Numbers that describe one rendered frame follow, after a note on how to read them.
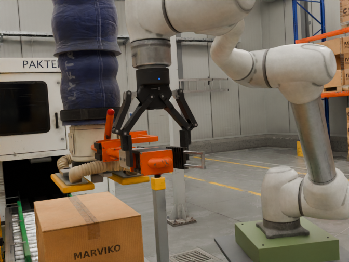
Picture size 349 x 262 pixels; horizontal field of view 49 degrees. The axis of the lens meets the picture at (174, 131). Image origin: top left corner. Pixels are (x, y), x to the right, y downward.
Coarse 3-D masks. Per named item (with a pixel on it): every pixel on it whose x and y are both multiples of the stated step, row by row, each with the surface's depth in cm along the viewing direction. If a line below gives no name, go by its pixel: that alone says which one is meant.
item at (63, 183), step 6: (66, 168) 143; (54, 174) 150; (60, 174) 146; (54, 180) 141; (60, 180) 134; (66, 180) 130; (84, 180) 128; (60, 186) 126; (66, 186) 122; (72, 186) 122; (78, 186) 123; (84, 186) 123; (90, 186) 124; (66, 192) 121
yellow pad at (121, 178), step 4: (112, 172) 145; (116, 172) 142; (120, 172) 142; (124, 172) 138; (112, 176) 139; (116, 176) 136; (120, 176) 134; (124, 176) 132; (128, 176) 132; (132, 176) 132; (136, 176) 133; (140, 176) 133; (144, 176) 132; (148, 176) 132; (116, 180) 134; (120, 180) 129; (124, 180) 129; (128, 180) 129; (132, 180) 130; (136, 180) 130; (140, 180) 131; (144, 180) 132; (148, 180) 132; (120, 184) 130; (124, 184) 129; (128, 184) 129
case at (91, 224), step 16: (48, 208) 185; (64, 208) 183; (80, 208) 181; (96, 208) 179; (112, 208) 177; (128, 208) 175; (48, 224) 158; (64, 224) 156; (80, 224) 155; (96, 224) 156; (112, 224) 159; (128, 224) 162; (48, 240) 149; (64, 240) 152; (80, 240) 154; (96, 240) 156; (112, 240) 159; (128, 240) 162; (48, 256) 149; (64, 256) 152; (80, 256) 154; (96, 256) 157; (112, 256) 159; (128, 256) 162
